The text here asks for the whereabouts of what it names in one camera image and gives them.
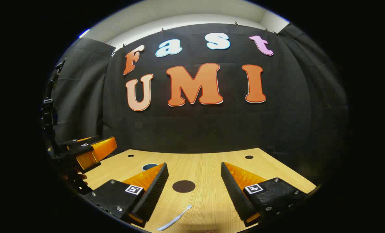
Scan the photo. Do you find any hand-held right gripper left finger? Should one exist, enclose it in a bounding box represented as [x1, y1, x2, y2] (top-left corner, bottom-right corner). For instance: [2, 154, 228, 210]
[84, 162, 169, 227]

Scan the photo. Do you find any wooden desktop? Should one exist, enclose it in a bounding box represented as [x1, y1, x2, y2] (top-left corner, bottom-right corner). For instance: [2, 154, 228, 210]
[79, 148, 317, 233]

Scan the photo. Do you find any white toothbrush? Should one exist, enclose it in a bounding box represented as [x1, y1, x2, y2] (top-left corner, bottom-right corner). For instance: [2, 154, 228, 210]
[157, 205, 193, 231]

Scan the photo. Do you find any black backdrop cloth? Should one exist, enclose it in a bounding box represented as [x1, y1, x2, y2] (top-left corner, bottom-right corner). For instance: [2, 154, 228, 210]
[48, 23, 350, 185]

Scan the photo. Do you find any dark brown round coaster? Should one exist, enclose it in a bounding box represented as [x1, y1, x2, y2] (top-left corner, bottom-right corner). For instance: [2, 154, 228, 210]
[172, 180, 196, 194]

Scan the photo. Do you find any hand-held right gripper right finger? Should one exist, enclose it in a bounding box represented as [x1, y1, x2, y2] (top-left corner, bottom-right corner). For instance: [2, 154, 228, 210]
[221, 161, 309, 227]

